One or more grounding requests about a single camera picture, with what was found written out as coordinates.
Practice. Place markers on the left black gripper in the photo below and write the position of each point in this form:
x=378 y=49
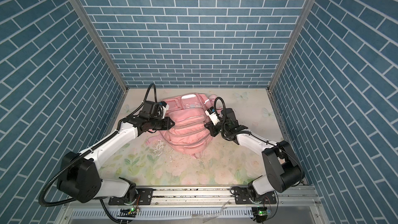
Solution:
x=168 y=124

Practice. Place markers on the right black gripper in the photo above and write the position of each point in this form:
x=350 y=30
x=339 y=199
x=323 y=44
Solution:
x=212 y=128

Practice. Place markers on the pink student backpack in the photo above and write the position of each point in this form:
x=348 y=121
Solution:
x=190 y=114

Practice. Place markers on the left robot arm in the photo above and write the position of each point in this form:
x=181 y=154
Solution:
x=79 y=179

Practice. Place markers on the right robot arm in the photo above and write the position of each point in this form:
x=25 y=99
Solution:
x=282 y=167

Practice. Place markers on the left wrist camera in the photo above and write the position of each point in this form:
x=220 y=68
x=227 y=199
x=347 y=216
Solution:
x=156 y=110

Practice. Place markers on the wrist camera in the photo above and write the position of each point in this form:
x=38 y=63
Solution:
x=213 y=115
x=156 y=110

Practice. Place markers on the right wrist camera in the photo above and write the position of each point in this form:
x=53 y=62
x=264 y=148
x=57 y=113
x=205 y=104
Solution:
x=213 y=115

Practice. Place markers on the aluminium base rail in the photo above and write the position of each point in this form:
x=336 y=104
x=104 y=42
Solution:
x=298 y=205

